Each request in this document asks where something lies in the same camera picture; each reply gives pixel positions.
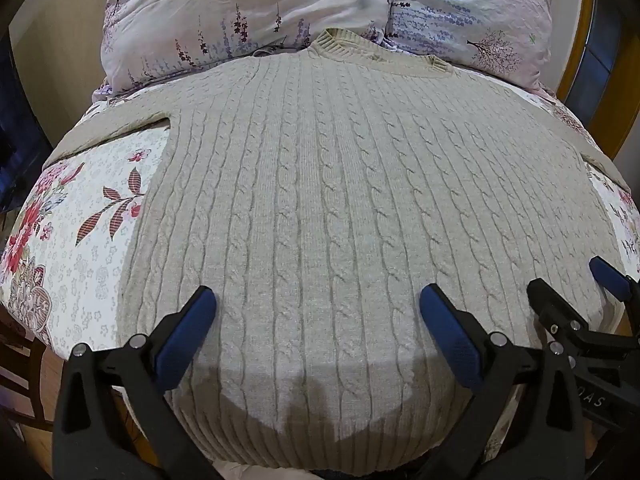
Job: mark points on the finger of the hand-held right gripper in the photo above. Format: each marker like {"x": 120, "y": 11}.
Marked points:
{"x": 609, "y": 279}
{"x": 547, "y": 305}

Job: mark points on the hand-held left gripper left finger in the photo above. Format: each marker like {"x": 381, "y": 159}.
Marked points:
{"x": 192, "y": 317}

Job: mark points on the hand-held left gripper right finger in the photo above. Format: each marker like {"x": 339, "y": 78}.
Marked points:
{"x": 447, "y": 332}

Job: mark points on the floral quilted bed sheet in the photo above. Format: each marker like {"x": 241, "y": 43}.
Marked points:
{"x": 75, "y": 260}

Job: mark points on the brown wooden chair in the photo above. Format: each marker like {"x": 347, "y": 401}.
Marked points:
{"x": 20, "y": 345}

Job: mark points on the white pillow with blue flowers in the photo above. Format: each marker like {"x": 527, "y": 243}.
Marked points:
{"x": 475, "y": 10}

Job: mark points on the pink floral pillow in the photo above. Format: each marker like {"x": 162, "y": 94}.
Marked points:
{"x": 225, "y": 5}

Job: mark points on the yellow wooden frame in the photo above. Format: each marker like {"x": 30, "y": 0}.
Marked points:
{"x": 582, "y": 25}

